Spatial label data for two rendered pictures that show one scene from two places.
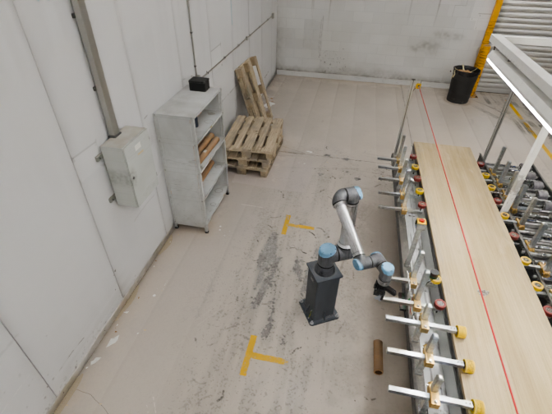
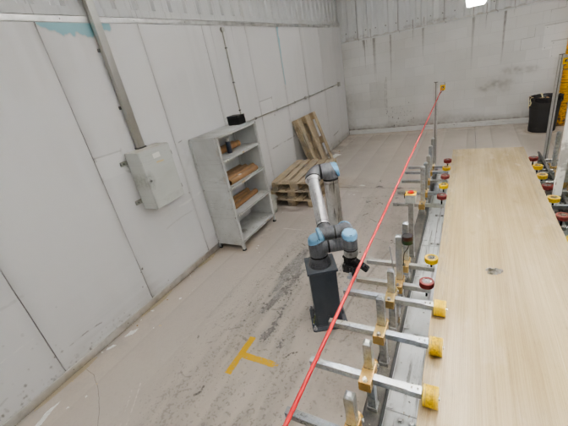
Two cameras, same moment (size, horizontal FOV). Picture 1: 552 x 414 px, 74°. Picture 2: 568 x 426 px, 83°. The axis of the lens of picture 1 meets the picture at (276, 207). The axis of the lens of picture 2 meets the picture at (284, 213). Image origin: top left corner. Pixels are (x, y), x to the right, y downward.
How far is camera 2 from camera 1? 1.41 m
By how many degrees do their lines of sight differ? 22
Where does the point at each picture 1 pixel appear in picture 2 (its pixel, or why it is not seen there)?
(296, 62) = (366, 121)
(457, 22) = (528, 54)
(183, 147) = (213, 166)
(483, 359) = (467, 342)
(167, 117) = (199, 141)
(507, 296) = (531, 275)
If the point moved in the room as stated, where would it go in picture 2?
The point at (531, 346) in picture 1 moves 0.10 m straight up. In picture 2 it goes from (555, 332) to (559, 314)
